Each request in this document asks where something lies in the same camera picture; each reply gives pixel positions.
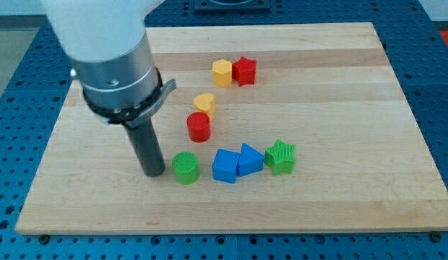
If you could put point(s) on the blue triangle block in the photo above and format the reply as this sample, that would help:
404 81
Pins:
250 160

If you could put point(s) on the yellow heart block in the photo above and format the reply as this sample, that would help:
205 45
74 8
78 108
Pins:
205 103

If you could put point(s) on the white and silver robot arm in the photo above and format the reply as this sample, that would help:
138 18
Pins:
107 45

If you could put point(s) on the yellow hexagon block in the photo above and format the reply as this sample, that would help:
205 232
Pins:
222 73

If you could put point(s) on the wooden board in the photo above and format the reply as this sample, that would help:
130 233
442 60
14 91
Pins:
271 129

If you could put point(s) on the red star block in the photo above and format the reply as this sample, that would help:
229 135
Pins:
244 71

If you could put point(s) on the green star block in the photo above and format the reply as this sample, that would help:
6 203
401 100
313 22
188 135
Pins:
280 157

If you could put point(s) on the blue cube block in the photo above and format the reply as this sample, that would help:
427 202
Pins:
225 166

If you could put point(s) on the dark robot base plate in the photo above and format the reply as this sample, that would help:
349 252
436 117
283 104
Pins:
202 6

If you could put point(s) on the dark grey cylindrical pointer tool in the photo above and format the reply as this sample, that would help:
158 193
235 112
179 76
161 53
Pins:
146 148

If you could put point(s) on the red cylinder block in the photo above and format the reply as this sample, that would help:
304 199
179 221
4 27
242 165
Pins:
198 125

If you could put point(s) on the green cylinder block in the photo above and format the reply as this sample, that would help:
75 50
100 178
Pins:
186 168

